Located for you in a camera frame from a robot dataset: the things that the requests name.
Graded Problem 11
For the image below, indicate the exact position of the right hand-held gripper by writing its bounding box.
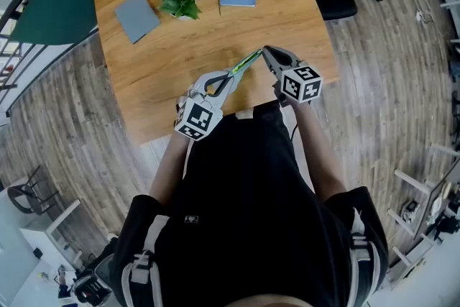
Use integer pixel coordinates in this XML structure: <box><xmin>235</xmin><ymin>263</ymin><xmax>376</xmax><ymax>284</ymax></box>
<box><xmin>262</xmin><ymin>45</ymin><xmax>324</xmax><ymax>105</ymax></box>

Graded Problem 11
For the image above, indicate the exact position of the black metal stool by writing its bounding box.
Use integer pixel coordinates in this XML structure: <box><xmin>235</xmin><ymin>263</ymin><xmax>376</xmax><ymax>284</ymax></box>
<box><xmin>6</xmin><ymin>165</ymin><xmax>60</xmax><ymax>216</ymax></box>

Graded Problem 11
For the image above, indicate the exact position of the black monitor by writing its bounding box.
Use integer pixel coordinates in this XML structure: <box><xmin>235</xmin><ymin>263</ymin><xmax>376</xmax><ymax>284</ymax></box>
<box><xmin>413</xmin><ymin>157</ymin><xmax>460</xmax><ymax>240</ymax></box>

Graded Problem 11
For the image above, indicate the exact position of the black tripod equipment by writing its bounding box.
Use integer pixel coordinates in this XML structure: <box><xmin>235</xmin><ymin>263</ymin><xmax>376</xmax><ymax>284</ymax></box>
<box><xmin>431</xmin><ymin>204</ymin><xmax>460</xmax><ymax>242</ymax></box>

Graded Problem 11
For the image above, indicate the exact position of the person's left forearm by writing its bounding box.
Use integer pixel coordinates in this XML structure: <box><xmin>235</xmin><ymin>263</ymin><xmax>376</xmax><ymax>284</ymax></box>
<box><xmin>149</xmin><ymin>131</ymin><xmax>191</xmax><ymax>208</ymax></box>

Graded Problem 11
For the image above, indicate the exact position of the person's right forearm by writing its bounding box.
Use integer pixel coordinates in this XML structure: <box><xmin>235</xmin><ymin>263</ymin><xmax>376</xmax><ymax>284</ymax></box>
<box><xmin>293</xmin><ymin>102</ymin><xmax>348</xmax><ymax>208</ymax></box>

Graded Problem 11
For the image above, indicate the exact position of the grey notebook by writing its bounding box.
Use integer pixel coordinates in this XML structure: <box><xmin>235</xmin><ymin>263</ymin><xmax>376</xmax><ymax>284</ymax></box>
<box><xmin>114</xmin><ymin>0</ymin><xmax>162</xmax><ymax>45</ymax></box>

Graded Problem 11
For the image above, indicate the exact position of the potted sunflower plant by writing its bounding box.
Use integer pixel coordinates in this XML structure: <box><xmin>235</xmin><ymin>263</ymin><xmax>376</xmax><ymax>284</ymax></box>
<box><xmin>157</xmin><ymin>0</ymin><xmax>206</xmax><ymax>21</ymax></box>

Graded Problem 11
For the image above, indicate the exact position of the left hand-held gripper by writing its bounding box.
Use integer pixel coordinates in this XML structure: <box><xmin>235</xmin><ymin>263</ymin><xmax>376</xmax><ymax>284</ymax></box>
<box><xmin>173</xmin><ymin>68</ymin><xmax>239</xmax><ymax>142</ymax></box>

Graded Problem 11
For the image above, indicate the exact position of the person's black shirt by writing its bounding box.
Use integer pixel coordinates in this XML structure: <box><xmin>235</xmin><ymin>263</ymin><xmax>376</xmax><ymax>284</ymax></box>
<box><xmin>111</xmin><ymin>99</ymin><xmax>391</xmax><ymax>307</ymax></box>

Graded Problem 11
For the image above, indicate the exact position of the teal translucent plastic piece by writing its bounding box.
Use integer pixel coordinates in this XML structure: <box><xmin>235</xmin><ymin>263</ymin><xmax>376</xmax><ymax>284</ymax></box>
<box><xmin>229</xmin><ymin>48</ymin><xmax>265</xmax><ymax>95</ymax></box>

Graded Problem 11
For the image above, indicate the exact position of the white wooden frame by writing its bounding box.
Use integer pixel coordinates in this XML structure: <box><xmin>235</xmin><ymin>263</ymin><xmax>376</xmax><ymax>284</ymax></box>
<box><xmin>387</xmin><ymin>143</ymin><xmax>460</xmax><ymax>267</ymax></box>

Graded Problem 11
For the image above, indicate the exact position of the grey shoulder strap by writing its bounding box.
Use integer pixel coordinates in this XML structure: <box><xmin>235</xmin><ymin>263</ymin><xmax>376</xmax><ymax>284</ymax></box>
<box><xmin>120</xmin><ymin>214</ymin><xmax>172</xmax><ymax>307</ymax></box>
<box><xmin>348</xmin><ymin>208</ymin><xmax>382</xmax><ymax>307</ymax></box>

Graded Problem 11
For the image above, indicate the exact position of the white desk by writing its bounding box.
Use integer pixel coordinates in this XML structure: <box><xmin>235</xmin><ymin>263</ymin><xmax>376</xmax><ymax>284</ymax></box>
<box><xmin>440</xmin><ymin>0</ymin><xmax>460</xmax><ymax>44</ymax></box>

